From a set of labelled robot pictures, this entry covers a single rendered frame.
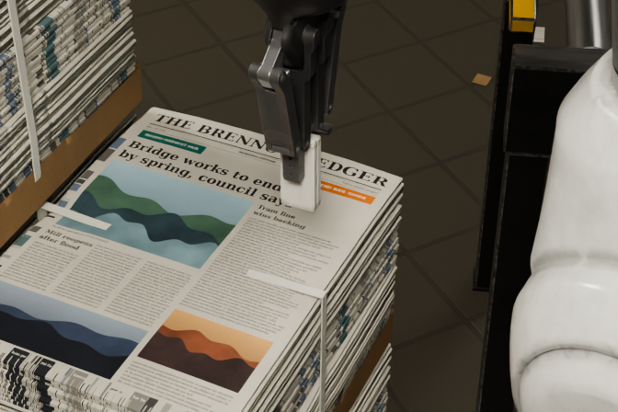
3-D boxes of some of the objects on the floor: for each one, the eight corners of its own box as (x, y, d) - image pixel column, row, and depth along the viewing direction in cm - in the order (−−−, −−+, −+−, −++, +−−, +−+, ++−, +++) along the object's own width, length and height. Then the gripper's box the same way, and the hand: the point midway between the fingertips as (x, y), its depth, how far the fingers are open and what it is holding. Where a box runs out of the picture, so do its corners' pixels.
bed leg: (472, 291, 237) (508, -52, 195) (473, 268, 242) (508, -71, 199) (505, 293, 236) (547, -50, 194) (505, 271, 241) (547, -69, 199)
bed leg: (462, 520, 198) (503, 154, 156) (463, 488, 203) (504, 125, 160) (501, 524, 198) (554, 158, 155) (502, 493, 202) (553, 129, 160)
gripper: (291, -103, 101) (292, 149, 116) (210, -24, 92) (223, 238, 107) (383, -84, 99) (372, 171, 114) (309, -1, 90) (309, 265, 104)
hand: (300, 170), depth 108 cm, fingers closed
